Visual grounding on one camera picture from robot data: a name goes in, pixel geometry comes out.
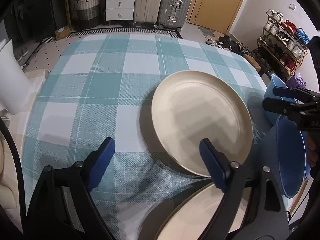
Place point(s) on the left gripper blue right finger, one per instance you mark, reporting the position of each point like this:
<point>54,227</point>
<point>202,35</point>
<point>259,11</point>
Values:
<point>216,163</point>

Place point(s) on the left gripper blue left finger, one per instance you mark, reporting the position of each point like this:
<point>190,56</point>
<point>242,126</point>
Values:
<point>98,161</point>

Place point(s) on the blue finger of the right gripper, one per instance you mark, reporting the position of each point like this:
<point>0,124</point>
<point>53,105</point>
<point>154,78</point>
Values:
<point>283,107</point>
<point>284,92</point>

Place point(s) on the blue bowl front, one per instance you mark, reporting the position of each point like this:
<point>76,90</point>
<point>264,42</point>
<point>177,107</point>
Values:
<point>283,151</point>

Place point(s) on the cream plate front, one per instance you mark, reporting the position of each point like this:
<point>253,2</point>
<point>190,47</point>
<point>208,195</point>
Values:
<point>192,216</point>

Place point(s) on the cream plate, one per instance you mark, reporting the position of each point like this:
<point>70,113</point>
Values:
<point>192,216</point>
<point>189,106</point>

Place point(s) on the cream plate back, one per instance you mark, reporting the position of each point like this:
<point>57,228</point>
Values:
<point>189,106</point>

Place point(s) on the right hand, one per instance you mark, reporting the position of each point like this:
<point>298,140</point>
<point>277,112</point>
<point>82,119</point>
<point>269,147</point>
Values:
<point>312,155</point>

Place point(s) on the purple bag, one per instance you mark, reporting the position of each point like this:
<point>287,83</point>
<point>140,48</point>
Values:
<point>296,81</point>

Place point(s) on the wooden shoe rack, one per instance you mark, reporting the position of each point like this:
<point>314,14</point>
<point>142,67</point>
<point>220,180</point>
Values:
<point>282,46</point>

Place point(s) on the teal plaid tablecloth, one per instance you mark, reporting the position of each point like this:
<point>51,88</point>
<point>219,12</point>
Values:
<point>102,86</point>

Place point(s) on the wooden door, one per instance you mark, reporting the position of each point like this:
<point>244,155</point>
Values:
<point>217,15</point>

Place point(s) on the white electric kettle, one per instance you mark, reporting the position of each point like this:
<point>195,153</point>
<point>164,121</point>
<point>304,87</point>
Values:
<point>15,86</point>

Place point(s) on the small floor cardboard box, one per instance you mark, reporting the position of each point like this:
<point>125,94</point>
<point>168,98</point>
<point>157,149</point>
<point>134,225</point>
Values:
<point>62,33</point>

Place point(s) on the silver suitcase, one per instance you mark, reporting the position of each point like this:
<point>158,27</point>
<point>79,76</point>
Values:
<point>172,14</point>

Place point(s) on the woven laundry basket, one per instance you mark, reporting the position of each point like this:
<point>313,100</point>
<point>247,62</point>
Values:
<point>88,13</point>

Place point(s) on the beige suitcase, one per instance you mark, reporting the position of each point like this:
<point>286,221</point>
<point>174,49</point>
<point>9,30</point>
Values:
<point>146,11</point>

